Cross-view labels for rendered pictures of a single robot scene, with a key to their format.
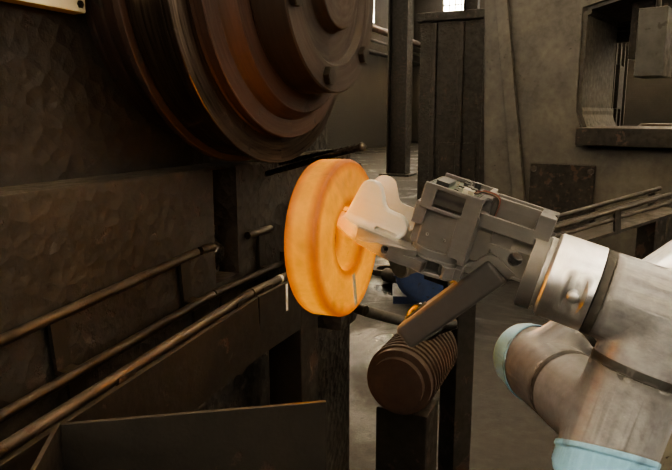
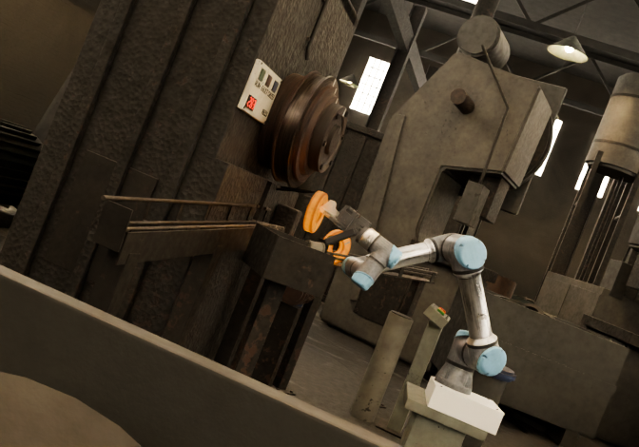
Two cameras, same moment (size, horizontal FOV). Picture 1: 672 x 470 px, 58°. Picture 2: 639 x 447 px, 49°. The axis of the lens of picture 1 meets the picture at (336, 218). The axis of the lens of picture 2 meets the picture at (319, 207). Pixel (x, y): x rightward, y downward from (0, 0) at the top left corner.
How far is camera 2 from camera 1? 2.03 m
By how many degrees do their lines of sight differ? 14
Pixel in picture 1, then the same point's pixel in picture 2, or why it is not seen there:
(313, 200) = (318, 199)
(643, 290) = (382, 242)
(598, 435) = (363, 270)
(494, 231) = (357, 222)
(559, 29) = (422, 172)
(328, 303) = (311, 225)
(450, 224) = (347, 216)
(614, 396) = (369, 262)
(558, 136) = (399, 241)
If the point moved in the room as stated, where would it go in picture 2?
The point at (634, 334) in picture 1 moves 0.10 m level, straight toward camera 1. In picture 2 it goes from (377, 251) to (372, 249)
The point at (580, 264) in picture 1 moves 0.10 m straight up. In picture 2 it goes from (372, 234) to (382, 207)
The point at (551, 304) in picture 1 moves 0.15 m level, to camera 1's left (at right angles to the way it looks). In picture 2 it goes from (363, 241) to (324, 225)
